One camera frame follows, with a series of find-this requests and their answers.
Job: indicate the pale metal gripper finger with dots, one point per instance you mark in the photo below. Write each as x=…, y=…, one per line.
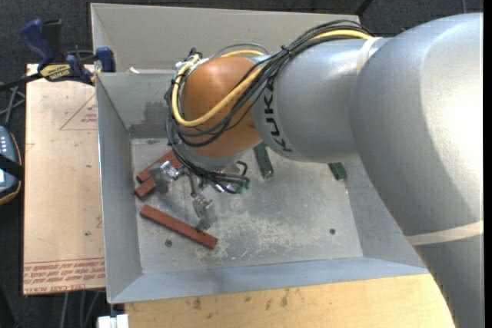
x=205, y=213
x=161, y=180

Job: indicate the red-brown flat block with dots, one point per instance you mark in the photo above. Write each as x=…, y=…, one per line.
x=143, y=189
x=146, y=173
x=180, y=227

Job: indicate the grey metal bin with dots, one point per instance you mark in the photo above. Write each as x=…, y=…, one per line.
x=276, y=219

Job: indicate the dark green flat block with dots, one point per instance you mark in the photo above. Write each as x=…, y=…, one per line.
x=338, y=171
x=264, y=163

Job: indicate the brown cardboard board, red print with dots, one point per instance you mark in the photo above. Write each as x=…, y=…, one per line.
x=61, y=180

